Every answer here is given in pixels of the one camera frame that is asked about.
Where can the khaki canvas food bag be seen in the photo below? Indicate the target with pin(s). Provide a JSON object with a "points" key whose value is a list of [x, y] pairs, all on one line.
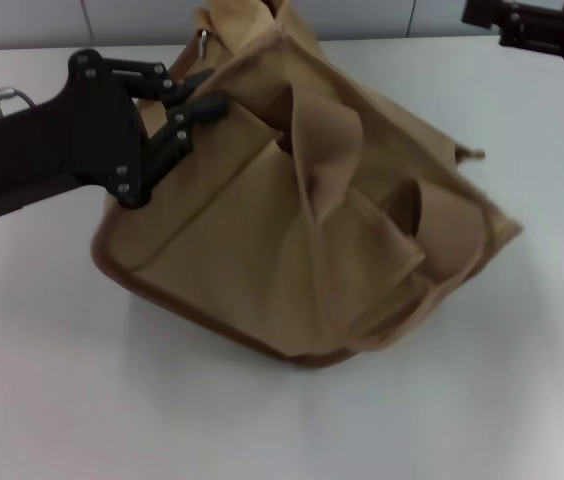
{"points": [[262, 250]]}

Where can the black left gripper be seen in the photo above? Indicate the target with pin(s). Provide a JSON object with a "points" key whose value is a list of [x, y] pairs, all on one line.
{"points": [[62, 145]]}

